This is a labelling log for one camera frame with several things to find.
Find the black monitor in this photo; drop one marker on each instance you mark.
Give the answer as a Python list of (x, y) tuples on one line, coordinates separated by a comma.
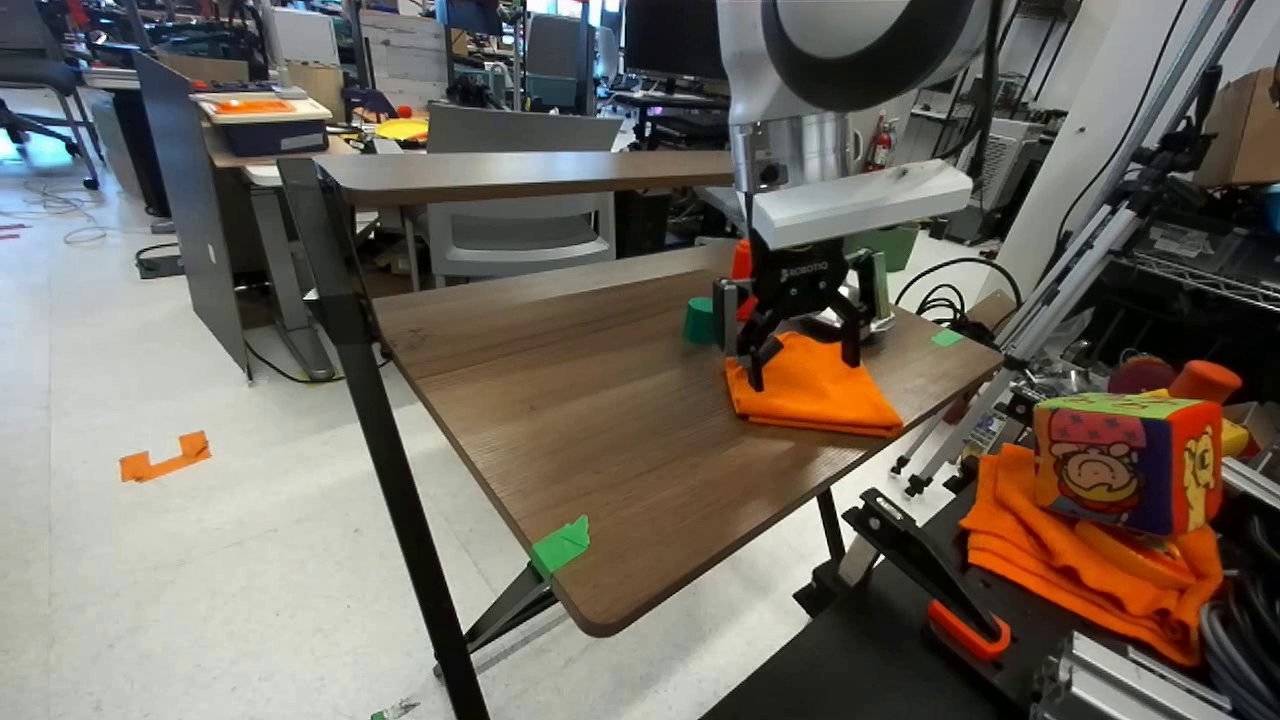
[(674, 32)]

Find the cardboard box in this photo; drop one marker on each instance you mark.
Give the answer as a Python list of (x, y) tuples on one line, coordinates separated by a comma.
[(1245, 127)]

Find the orange floor tape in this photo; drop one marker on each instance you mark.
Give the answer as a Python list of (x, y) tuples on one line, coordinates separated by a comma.
[(161, 462)]

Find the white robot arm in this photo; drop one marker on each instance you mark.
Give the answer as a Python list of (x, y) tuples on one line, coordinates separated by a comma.
[(773, 61)]

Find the colourful soft toy cube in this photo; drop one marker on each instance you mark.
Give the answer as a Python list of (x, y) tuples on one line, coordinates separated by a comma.
[(1135, 467)]

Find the green block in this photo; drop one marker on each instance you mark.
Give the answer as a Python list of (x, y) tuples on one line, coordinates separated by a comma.
[(697, 320)]

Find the wooden side table top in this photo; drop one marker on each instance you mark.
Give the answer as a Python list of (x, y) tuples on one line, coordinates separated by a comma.
[(521, 172)]

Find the grey chair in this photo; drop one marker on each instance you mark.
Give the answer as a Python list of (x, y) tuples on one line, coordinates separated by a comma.
[(521, 234)]

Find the orange plush toy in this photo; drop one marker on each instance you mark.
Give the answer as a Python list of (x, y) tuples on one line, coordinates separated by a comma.
[(1206, 380)]

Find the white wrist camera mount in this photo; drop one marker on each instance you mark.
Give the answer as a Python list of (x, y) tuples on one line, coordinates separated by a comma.
[(867, 201)]

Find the aluminium frame beam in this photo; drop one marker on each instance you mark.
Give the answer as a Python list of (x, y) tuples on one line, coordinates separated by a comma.
[(1106, 133)]

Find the black table leg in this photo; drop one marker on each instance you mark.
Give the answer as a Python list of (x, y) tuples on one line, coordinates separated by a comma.
[(830, 521), (515, 605)]

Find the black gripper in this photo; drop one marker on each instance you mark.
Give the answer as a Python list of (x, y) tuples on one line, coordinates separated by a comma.
[(804, 281)]

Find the black metal pole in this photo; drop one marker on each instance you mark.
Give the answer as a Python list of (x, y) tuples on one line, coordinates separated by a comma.
[(387, 442)]

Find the black pegboard table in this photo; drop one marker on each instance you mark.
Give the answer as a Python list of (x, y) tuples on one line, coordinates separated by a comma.
[(855, 664)]

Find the orange cloth pile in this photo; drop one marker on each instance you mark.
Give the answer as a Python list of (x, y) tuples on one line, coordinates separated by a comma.
[(1065, 564)]

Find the green tape piece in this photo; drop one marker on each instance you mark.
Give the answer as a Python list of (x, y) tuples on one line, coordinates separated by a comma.
[(560, 545), (945, 338)]

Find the dark red plush ball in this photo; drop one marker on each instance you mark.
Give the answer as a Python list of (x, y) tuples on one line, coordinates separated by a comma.
[(1141, 374)]

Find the orange and black clamp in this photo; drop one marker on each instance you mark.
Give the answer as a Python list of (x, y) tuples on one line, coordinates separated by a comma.
[(921, 554)]

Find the dark divider panel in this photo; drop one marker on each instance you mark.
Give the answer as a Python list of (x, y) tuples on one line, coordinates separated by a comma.
[(192, 224)]

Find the aluminium extrusion bar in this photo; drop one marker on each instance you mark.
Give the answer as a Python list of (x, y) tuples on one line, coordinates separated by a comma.
[(1135, 683)]

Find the black office chair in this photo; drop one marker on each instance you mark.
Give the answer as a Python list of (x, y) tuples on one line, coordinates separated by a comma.
[(47, 65)]

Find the bin with orange contents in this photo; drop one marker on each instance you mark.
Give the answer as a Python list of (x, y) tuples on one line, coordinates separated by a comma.
[(265, 121)]

